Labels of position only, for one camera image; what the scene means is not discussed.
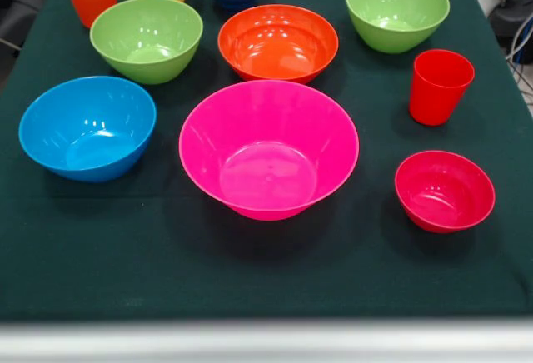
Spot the red cup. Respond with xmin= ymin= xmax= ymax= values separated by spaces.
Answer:
xmin=408 ymin=49 xmax=476 ymax=127

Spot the small crimson bowl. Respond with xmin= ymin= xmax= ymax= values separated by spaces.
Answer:
xmin=394 ymin=150 xmax=496 ymax=235

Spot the tangle of cables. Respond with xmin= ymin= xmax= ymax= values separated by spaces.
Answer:
xmin=506 ymin=17 xmax=533 ymax=108

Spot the light blue bowl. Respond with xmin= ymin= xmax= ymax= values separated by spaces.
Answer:
xmin=17 ymin=75 xmax=157 ymax=184

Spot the orange bowl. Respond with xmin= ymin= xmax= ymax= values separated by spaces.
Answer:
xmin=217 ymin=3 xmax=340 ymax=86

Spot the large pink bowl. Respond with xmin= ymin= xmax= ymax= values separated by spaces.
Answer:
xmin=178 ymin=79 xmax=361 ymax=221

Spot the green bowl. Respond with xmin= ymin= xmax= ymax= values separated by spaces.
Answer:
xmin=89 ymin=0 xmax=204 ymax=86
xmin=345 ymin=0 xmax=451 ymax=55

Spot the dark green tablecloth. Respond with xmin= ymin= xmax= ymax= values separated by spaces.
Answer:
xmin=0 ymin=0 xmax=533 ymax=322

